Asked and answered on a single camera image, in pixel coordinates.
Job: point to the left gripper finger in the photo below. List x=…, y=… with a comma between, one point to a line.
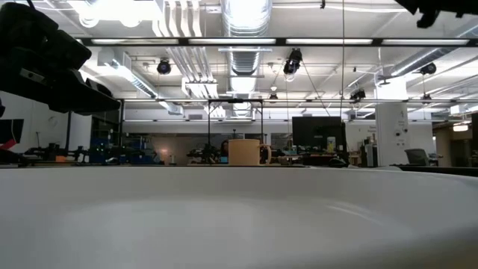
x=78, y=99
x=99, y=86

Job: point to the beige ceramic mug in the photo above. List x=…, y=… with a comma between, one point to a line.
x=242, y=153

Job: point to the white round plate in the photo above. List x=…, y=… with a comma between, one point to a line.
x=239, y=224

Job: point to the black background robot arm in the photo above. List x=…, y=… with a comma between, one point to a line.
x=50, y=151
x=203, y=153

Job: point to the black ceiling-hung device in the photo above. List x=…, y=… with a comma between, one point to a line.
x=163, y=67
x=357, y=95
x=428, y=68
x=292, y=63

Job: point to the white building column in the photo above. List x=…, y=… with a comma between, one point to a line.
x=392, y=130

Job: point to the person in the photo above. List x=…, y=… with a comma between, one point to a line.
x=224, y=147

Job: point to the grey office chair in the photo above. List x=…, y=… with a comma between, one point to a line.
x=416, y=157

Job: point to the black overhead light bar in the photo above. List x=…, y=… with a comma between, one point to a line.
x=280, y=42

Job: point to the white yellow container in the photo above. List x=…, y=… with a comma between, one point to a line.
x=331, y=145

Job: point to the black monitor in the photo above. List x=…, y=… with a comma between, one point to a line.
x=317, y=132

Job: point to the black background rig frame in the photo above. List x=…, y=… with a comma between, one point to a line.
x=235, y=101
x=68, y=130

